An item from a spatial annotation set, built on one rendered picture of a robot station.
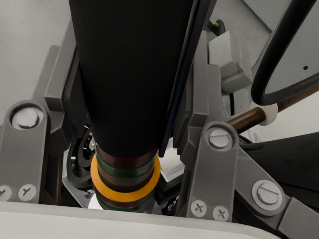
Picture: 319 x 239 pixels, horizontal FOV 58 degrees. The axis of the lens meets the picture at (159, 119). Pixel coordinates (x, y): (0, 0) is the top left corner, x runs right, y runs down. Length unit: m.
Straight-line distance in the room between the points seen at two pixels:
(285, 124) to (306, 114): 0.04
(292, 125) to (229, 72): 0.16
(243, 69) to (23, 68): 1.76
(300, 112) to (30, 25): 2.16
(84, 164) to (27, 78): 1.76
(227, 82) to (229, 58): 0.05
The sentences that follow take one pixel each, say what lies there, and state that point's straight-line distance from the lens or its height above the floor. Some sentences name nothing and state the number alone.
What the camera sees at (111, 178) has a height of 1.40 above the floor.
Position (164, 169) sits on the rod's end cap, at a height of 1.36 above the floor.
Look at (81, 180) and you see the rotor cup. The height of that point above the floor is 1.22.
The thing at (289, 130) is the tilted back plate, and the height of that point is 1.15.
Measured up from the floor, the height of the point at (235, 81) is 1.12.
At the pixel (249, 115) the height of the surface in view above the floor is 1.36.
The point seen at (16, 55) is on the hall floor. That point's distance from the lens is 2.26.
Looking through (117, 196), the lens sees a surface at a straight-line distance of 0.17.
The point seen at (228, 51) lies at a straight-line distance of 0.59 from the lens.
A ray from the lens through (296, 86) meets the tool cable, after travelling 0.28.
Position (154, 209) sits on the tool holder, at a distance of 0.27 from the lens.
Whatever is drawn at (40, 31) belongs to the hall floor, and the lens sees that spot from 2.40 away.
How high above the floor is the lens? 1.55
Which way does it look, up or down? 58 degrees down
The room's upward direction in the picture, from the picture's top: 12 degrees clockwise
